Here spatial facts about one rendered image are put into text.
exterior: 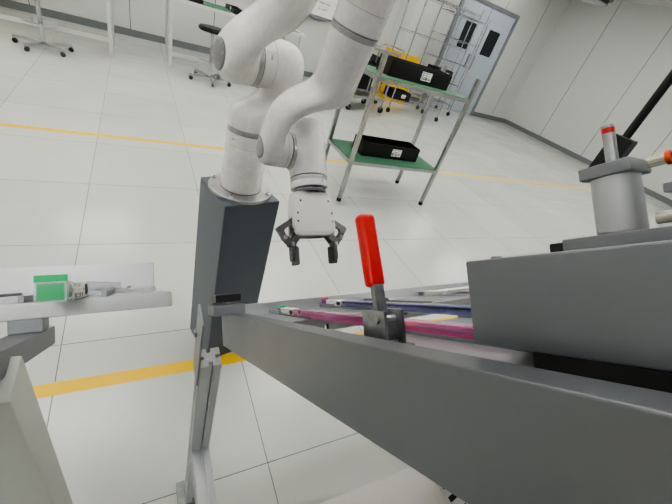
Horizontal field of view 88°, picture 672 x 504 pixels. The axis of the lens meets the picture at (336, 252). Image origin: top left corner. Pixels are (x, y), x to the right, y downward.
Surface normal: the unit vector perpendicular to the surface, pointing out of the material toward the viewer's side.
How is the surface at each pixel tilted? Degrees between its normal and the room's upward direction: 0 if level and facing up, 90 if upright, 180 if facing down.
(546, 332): 90
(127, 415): 0
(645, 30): 90
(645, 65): 90
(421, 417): 90
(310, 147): 47
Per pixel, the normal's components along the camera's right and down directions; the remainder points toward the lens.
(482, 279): -0.88, 0.03
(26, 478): 0.40, 0.62
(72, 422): 0.28, -0.79
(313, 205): 0.44, -0.08
